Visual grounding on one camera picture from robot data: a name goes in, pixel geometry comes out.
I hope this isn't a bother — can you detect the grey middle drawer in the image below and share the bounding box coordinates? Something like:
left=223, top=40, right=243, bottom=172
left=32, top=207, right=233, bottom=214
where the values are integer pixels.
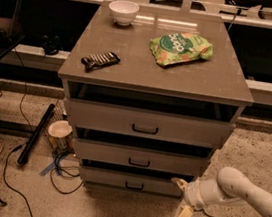
left=73, top=139, right=210, bottom=177

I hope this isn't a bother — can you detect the black striped candy bar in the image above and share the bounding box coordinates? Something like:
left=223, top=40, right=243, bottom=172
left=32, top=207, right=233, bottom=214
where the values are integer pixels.
left=81, top=52, right=121, bottom=72

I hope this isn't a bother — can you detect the black cable on floor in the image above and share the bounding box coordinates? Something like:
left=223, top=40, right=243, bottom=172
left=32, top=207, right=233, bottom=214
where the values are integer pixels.
left=0, top=142, right=48, bottom=217

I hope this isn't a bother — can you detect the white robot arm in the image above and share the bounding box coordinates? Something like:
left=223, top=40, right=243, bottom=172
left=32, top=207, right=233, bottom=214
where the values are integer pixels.
left=171, top=167, right=272, bottom=217

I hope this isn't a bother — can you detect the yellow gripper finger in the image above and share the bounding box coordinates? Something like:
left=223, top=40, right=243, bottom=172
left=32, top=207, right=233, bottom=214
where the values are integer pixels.
left=171, top=177, right=188, bottom=191
left=174, top=204, right=194, bottom=217

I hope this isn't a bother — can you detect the black round device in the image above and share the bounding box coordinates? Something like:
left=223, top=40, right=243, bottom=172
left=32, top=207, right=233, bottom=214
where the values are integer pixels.
left=42, top=35, right=62, bottom=56

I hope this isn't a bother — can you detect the blue tape strip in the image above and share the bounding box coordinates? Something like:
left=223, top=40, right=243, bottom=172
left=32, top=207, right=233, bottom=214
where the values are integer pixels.
left=39, top=151, right=64, bottom=176

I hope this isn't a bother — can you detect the grey top drawer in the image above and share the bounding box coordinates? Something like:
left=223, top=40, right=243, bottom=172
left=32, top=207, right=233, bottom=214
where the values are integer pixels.
left=64, top=99, right=235, bottom=149

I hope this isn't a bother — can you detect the grey bottom drawer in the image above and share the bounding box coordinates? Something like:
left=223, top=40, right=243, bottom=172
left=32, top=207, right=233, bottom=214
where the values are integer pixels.
left=79, top=165, right=182, bottom=197

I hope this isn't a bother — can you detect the white paper cup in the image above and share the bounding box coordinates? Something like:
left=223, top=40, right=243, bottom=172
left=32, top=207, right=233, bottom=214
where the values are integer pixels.
left=48, top=120, right=72, bottom=151

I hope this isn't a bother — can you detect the black bar on floor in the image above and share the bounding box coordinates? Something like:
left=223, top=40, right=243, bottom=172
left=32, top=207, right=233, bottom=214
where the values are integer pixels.
left=17, top=104, right=56, bottom=165

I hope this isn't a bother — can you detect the grey drawer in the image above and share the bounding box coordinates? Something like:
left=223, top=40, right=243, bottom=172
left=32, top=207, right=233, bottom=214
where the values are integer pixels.
left=64, top=99, right=235, bottom=149
left=79, top=165, right=182, bottom=197
left=73, top=139, right=210, bottom=177

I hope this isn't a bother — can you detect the grey three-drawer cabinet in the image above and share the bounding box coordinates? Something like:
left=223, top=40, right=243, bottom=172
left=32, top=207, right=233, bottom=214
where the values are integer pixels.
left=42, top=0, right=266, bottom=210

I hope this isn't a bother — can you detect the green snack bag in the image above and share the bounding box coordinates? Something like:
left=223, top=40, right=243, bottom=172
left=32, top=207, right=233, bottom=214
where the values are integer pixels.
left=149, top=32, right=213, bottom=67

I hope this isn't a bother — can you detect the white bowl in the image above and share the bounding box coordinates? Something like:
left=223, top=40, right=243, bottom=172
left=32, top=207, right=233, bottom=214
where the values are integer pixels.
left=109, top=0, right=139, bottom=26

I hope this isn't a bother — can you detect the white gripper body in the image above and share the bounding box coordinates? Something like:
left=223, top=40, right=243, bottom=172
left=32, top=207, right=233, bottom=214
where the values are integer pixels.
left=180, top=179, right=219, bottom=211

